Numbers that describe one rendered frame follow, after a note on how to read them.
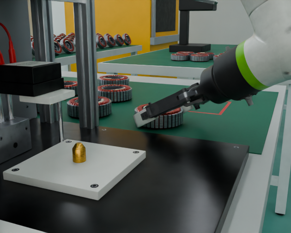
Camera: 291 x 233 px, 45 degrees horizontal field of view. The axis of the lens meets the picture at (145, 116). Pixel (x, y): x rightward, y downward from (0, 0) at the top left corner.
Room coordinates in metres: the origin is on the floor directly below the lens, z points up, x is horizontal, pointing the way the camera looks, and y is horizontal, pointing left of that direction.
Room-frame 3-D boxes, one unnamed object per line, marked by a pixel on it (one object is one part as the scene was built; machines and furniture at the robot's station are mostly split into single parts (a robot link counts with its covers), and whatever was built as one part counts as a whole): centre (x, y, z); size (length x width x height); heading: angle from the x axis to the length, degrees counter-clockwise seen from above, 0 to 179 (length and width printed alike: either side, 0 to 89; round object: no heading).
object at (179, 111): (0.79, -0.03, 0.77); 0.11 x 0.11 x 0.04
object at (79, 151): (0.48, 0.10, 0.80); 0.02 x 0.02 x 0.03
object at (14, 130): (0.54, 0.23, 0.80); 0.08 x 0.05 x 0.06; 157
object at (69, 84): (1.11, 0.26, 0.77); 0.11 x 0.11 x 0.04
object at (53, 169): (0.48, 0.10, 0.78); 0.15 x 0.15 x 0.01; 67
